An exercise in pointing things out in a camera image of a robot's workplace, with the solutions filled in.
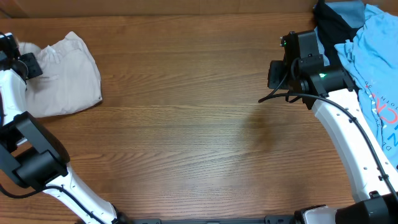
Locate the black garment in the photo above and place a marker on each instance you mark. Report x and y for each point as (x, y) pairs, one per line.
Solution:
(332, 30)

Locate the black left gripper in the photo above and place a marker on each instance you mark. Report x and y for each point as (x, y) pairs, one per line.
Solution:
(33, 70)

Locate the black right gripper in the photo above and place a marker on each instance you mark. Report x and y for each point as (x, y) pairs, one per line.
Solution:
(274, 69)

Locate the blue denim jeans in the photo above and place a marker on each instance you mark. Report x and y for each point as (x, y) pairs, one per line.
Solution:
(360, 38)

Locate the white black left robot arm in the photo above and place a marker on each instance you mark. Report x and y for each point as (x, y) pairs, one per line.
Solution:
(31, 156)

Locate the beige shorts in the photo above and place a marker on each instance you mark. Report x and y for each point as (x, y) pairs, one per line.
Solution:
(71, 81)

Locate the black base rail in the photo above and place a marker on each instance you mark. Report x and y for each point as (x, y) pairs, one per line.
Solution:
(268, 219)

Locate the light blue t-shirt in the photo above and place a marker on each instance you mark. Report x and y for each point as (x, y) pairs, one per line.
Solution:
(378, 101)

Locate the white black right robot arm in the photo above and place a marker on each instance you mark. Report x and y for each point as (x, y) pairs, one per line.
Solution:
(329, 92)

